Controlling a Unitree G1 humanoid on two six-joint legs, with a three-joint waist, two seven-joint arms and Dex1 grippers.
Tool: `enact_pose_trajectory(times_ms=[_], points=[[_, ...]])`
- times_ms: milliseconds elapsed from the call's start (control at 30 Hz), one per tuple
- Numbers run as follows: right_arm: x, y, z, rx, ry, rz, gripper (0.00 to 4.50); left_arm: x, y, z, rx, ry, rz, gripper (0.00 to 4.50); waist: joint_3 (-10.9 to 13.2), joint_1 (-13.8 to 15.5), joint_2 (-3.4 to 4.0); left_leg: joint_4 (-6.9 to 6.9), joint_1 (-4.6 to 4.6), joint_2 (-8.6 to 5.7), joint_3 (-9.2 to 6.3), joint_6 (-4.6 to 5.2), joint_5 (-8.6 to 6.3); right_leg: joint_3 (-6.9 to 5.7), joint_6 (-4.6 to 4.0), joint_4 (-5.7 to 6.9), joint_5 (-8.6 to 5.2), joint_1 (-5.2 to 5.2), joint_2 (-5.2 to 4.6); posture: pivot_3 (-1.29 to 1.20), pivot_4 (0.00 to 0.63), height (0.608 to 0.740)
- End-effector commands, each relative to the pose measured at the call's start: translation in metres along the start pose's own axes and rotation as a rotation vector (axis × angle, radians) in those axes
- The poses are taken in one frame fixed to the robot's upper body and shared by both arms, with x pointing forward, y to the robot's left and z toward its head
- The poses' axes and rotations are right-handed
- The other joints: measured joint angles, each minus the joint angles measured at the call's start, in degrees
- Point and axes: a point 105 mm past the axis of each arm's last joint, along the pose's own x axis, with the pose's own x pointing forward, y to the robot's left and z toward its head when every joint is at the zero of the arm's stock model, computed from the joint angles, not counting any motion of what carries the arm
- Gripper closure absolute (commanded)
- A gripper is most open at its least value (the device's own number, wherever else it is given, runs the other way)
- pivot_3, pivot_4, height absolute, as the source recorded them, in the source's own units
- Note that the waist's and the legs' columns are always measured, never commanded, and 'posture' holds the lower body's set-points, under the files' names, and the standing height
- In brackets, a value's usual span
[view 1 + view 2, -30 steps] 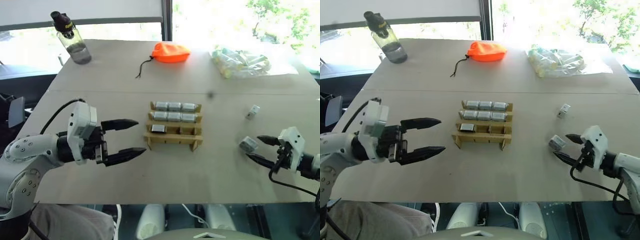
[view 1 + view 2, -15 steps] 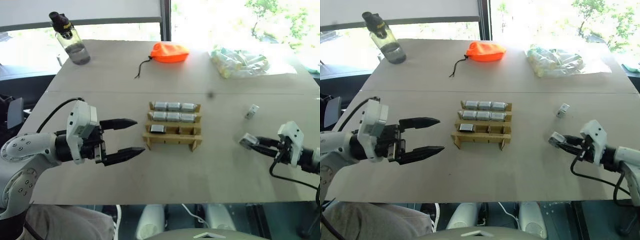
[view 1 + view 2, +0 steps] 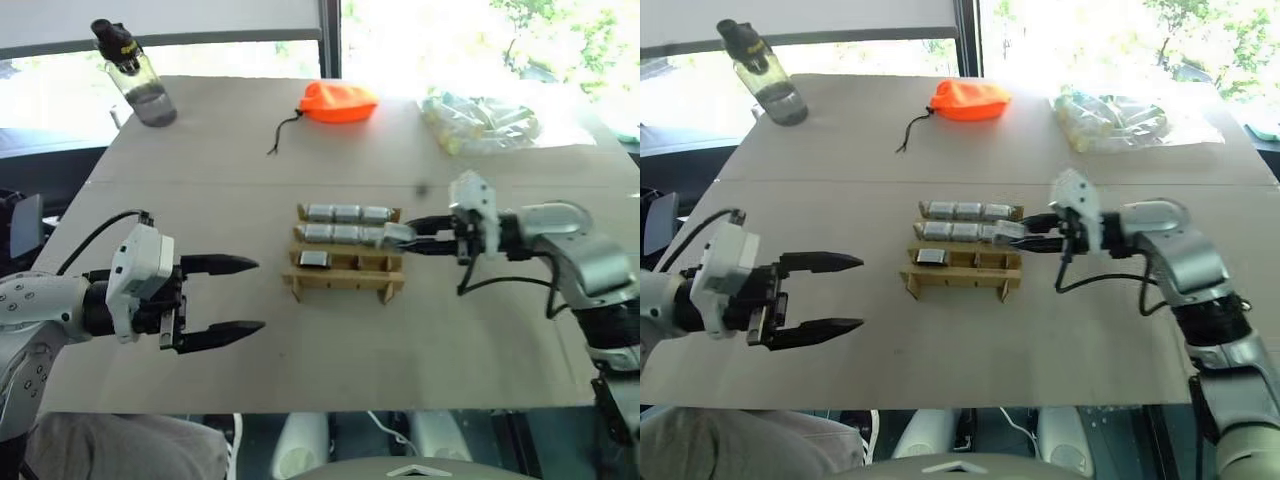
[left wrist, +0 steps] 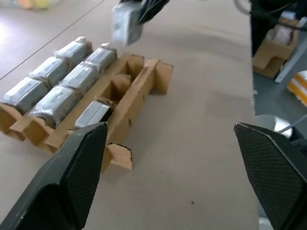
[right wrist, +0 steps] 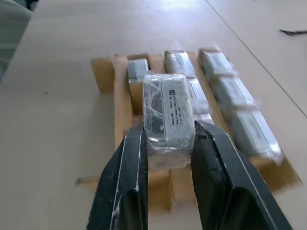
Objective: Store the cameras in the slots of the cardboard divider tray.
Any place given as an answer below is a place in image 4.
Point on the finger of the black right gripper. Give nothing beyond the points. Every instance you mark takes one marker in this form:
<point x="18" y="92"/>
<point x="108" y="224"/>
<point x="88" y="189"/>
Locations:
<point x="152" y="10"/>

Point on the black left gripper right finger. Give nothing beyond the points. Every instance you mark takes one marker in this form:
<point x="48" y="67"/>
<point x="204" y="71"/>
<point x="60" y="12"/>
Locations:
<point x="273" y="172"/>

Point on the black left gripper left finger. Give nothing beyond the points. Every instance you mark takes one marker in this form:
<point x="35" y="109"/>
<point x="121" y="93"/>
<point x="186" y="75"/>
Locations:
<point x="60" y="182"/>

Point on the grey plastic-wrapped camera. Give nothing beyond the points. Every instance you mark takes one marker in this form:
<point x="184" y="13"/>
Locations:
<point x="49" y="68"/>
<point x="102" y="57"/>
<point x="126" y="22"/>
<point x="25" y="94"/>
<point x="92" y="115"/>
<point x="54" y="103"/>
<point x="74" y="50"/>
<point x="80" y="75"/>

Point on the brown cardboard divider tray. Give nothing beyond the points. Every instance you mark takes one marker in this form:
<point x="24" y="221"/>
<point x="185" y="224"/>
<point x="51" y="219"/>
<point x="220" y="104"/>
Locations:
<point x="136" y="95"/>

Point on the brown cardboard box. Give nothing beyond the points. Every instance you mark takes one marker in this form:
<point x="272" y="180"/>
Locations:
<point x="271" y="57"/>

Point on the white round base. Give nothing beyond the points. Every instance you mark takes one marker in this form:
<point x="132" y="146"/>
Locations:
<point x="271" y="123"/>

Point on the yellow and white striped object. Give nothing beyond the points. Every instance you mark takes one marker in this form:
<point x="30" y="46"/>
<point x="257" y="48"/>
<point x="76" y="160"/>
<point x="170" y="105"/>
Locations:
<point x="298" y="88"/>

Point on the grey metal bar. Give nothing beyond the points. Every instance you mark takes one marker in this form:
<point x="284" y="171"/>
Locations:
<point x="291" y="64"/>

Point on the clear container with yellow items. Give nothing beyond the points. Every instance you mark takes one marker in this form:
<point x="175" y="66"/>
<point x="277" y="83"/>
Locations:
<point x="36" y="3"/>

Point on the bubble-wrapped package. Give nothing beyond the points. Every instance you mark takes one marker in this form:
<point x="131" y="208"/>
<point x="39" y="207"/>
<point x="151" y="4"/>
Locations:
<point x="280" y="34"/>

